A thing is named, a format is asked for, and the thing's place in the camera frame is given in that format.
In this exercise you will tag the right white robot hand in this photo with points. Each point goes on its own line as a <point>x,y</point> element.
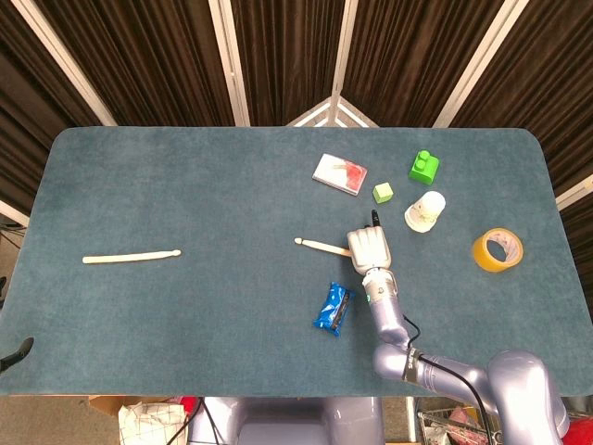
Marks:
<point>368,248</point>

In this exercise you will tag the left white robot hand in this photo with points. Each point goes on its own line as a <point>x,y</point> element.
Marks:
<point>16,354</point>

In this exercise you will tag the pale wooden drumstick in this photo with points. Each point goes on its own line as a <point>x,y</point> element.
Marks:
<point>129,256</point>
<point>324,246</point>

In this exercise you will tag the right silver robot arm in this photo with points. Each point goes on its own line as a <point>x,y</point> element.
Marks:
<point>394,324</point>

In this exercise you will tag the light green cube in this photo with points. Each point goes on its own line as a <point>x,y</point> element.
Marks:
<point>382,193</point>

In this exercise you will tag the white paper cup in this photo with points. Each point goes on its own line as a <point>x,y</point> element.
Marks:
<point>426,208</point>

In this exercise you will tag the blue snack packet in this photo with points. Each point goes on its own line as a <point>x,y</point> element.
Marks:
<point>331,308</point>

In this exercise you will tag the red and white card box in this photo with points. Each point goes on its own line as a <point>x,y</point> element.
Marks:
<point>338,174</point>

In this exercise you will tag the green toy building brick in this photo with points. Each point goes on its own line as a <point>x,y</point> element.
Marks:
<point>424,169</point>

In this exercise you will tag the brown cardboard box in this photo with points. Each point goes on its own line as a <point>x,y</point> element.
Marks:
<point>111,404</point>

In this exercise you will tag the yellow tape roll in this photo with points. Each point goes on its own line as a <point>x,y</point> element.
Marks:
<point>482,259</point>

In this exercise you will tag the white triangular screen foot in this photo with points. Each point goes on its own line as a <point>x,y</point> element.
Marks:
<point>331,111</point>

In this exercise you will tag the white checkered bag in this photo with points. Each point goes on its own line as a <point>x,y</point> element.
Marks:
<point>148,426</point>

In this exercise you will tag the blue-grey table mat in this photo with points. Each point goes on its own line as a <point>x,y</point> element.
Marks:
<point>208,194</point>

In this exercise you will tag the small red object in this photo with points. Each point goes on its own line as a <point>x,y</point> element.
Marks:
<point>187,403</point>

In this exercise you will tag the silver robot torso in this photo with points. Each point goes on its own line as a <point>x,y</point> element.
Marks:
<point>287,422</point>

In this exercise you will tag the brown pleated curtain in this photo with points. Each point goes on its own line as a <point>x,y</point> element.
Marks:
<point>287,55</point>

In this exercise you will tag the large red round object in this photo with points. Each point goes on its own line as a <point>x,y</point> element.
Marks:
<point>581,433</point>

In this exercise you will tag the white screen frame post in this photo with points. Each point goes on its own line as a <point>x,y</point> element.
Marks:
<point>344,46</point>
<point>574,194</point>
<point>11,212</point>
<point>230,65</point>
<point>473,65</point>
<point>67,65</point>

